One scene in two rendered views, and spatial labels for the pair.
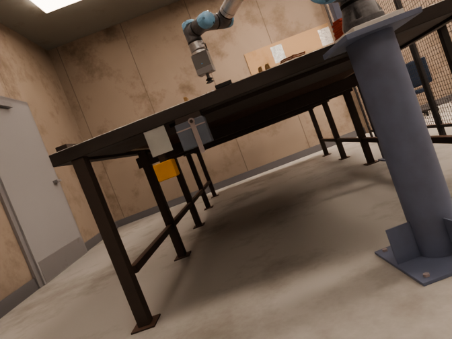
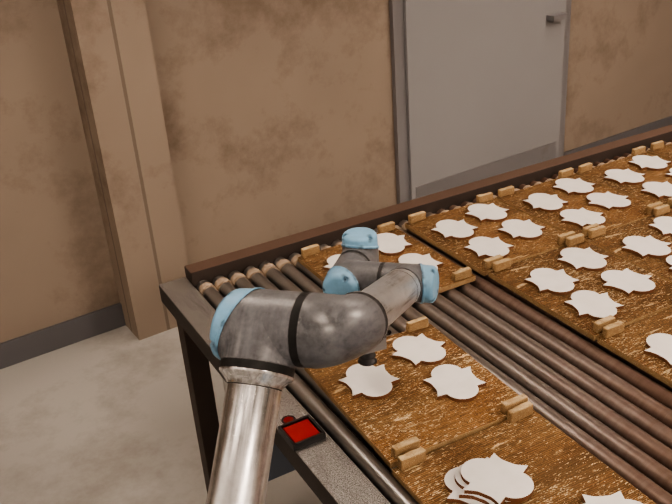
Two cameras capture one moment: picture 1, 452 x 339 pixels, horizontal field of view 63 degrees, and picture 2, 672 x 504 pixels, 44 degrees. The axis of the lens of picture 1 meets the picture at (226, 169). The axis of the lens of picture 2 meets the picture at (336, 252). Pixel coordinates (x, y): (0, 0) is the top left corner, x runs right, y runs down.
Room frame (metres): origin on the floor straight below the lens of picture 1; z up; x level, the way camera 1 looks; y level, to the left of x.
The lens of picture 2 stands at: (1.00, -1.39, 2.03)
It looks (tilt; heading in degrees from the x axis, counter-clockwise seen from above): 26 degrees down; 58
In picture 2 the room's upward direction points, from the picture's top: 4 degrees counter-clockwise
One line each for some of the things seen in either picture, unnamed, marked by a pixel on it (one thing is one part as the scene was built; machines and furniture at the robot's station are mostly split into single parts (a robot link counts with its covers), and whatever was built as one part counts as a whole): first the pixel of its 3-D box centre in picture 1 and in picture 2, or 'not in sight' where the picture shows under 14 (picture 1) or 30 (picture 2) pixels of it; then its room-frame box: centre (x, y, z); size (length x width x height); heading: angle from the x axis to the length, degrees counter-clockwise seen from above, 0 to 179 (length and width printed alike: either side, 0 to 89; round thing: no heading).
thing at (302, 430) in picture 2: not in sight; (301, 432); (1.66, -0.12, 0.92); 0.06 x 0.06 x 0.01; 86
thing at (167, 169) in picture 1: (160, 154); not in sight; (1.68, 0.26, 0.74); 0.09 x 0.08 x 0.24; 86
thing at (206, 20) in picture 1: (205, 22); (354, 279); (1.80, -0.16, 1.26); 0.11 x 0.11 x 0.08; 38
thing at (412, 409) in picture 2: not in sight; (412, 386); (1.94, -0.15, 0.93); 0.41 x 0.35 x 0.02; 83
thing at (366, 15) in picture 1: (360, 13); not in sight; (1.36, -0.66, 0.95); 0.15 x 0.15 x 0.10
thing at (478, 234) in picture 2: not in sight; (488, 229); (2.62, 0.34, 0.94); 0.41 x 0.35 x 0.04; 85
